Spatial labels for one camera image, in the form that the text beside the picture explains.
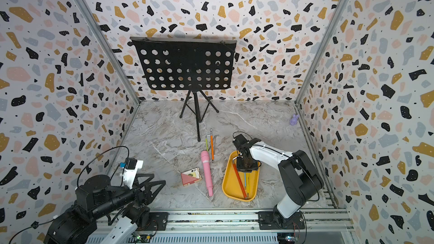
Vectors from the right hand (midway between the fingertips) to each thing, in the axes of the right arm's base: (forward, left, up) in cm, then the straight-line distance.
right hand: (242, 170), depth 89 cm
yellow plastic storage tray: (-8, +6, 0) cm, 10 cm away
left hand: (-15, +31, +25) cm, 43 cm away
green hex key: (+16, +21, 0) cm, 26 cm away
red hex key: (-2, +3, 0) cm, 3 cm away
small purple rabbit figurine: (+32, -34, +2) cm, 47 cm away
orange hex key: (+13, +17, +1) cm, 22 cm away
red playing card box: (-4, +26, +1) cm, 27 cm away
